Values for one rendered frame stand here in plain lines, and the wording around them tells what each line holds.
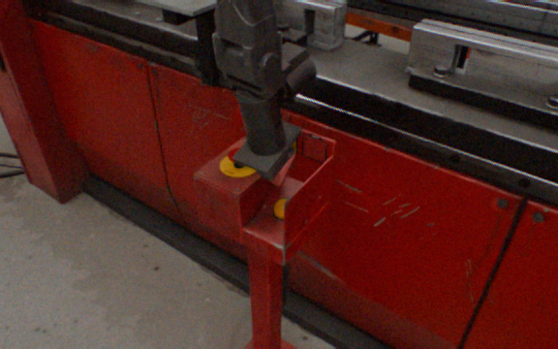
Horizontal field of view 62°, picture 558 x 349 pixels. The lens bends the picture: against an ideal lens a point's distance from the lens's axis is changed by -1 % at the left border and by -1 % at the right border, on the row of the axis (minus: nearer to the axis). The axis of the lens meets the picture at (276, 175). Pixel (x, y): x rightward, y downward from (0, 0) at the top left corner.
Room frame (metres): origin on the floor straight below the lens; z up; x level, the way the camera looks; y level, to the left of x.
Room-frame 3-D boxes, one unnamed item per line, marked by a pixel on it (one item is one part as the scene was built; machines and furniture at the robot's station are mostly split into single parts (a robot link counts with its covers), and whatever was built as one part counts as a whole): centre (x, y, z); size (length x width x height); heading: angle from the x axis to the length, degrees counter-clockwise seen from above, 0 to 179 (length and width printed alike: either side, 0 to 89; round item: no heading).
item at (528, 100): (0.75, -0.39, 0.89); 0.30 x 0.05 x 0.03; 54
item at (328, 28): (1.12, 0.02, 0.92); 0.39 x 0.06 x 0.10; 54
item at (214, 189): (0.67, 0.02, 0.75); 0.20 x 0.16 x 0.18; 56
